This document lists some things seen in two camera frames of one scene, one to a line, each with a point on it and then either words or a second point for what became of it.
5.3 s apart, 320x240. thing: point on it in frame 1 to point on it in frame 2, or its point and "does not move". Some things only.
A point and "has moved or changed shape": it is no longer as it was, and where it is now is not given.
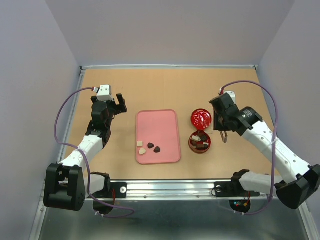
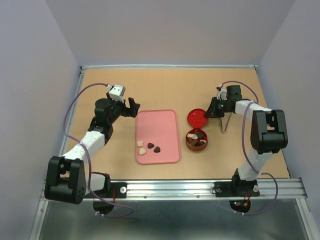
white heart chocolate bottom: x=142 y=151 does not move
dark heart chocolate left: x=150 y=145 does not move
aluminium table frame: x=170 y=209 does not move
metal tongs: x=224 y=138 has moved or changed shape
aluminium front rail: x=173 y=190 does not move
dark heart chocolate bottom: x=157 y=149 does not move
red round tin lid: x=201 y=119 has moved or changed shape
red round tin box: x=200 y=142 has moved or changed shape
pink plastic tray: x=157 y=137 does not move
